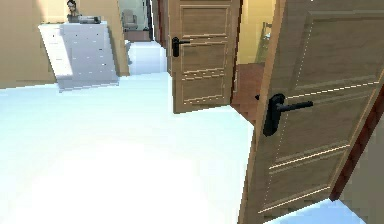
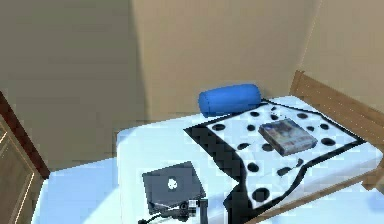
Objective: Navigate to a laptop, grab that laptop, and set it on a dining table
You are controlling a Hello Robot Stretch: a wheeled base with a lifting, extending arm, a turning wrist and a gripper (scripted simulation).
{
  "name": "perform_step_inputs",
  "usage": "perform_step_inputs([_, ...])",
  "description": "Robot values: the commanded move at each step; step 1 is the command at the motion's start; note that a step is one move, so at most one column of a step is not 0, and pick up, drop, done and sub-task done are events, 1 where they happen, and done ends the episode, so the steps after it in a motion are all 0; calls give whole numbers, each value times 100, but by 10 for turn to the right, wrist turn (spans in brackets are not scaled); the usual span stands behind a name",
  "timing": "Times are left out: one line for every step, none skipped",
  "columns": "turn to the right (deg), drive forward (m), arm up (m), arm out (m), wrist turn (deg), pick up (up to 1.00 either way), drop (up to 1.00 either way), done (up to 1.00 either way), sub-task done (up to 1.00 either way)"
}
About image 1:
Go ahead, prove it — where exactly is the brown wooden room door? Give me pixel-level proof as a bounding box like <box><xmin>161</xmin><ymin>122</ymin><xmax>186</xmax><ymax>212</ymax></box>
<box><xmin>167</xmin><ymin>0</ymin><xmax>242</xmax><ymax>115</ymax></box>
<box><xmin>237</xmin><ymin>0</ymin><xmax>384</xmax><ymax>224</ymax></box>

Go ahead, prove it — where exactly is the grey armchair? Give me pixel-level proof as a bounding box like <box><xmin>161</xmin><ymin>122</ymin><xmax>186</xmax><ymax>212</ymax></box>
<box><xmin>121</xmin><ymin>8</ymin><xmax>139</xmax><ymax>32</ymax></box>

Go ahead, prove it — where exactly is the white chest of drawers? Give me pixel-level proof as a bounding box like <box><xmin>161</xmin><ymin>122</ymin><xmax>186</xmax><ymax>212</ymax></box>
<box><xmin>37</xmin><ymin>21</ymin><xmax>120</xmax><ymax>92</ymax></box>

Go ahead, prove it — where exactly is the grey flat box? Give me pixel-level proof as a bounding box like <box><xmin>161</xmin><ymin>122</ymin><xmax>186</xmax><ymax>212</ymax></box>
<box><xmin>78</xmin><ymin>15</ymin><xmax>102</xmax><ymax>25</ymax></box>

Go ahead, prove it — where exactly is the dark bust statue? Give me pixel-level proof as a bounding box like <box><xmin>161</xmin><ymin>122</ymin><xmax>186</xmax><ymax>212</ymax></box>
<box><xmin>66</xmin><ymin>0</ymin><xmax>81</xmax><ymax>24</ymax></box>

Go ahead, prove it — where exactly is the black door handle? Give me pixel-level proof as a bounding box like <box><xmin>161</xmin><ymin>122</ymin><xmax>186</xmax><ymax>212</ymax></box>
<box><xmin>171</xmin><ymin>36</ymin><xmax>191</xmax><ymax>58</ymax></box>
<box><xmin>262</xmin><ymin>93</ymin><xmax>314</xmax><ymax>137</ymax></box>

